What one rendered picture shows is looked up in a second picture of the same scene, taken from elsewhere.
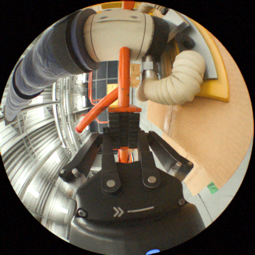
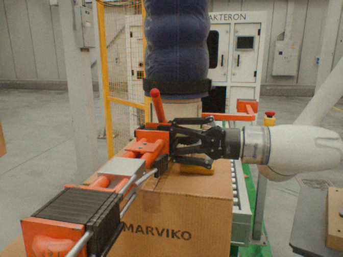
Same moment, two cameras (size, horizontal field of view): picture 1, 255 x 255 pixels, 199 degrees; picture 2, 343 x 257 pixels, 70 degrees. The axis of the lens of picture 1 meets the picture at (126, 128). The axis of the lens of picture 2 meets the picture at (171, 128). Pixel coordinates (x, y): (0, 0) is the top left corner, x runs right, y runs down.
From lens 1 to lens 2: 0.66 m
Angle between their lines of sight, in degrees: 98
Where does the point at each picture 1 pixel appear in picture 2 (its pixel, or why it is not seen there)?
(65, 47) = (194, 91)
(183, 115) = (175, 179)
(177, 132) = (170, 186)
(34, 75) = (190, 41)
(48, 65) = (189, 69)
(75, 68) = (175, 90)
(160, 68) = not seen: hidden behind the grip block
